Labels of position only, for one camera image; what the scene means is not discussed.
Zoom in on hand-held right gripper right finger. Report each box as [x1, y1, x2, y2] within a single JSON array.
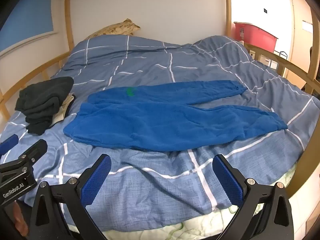
[[212, 154, 294, 240]]

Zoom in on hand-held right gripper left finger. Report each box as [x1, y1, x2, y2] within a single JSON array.
[[30, 153, 112, 240]]

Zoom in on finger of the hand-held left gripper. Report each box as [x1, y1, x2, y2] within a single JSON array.
[[0, 134, 19, 156], [0, 139, 48, 181]]

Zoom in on blue fleece pants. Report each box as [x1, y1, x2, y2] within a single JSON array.
[[63, 80, 288, 152]]

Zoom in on person's left hand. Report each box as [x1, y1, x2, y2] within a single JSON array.
[[12, 201, 29, 237]]

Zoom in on dark folded clothes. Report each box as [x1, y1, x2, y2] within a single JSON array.
[[15, 76, 75, 134]]

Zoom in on cream folded cloth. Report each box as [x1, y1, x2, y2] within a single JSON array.
[[49, 93, 76, 128]]

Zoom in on white green patterned bedsheet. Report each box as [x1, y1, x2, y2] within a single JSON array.
[[102, 162, 300, 240]]

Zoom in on blue checked duvet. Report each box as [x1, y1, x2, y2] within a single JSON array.
[[0, 35, 316, 225]]

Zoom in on beige door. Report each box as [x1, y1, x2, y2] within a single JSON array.
[[285, 0, 315, 80]]

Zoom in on beige patterned pillow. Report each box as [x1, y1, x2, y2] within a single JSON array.
[[86, 18, 141, 39]]

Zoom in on red storage bin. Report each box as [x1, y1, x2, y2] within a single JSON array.
[[234, 22, 279, 53]]

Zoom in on blue wall panel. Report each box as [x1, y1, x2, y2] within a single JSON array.
[[0, 0, 54, 53]]

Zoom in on wooden bunk bed frame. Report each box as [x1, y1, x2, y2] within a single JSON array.
[[0, 0, 320, 198]]

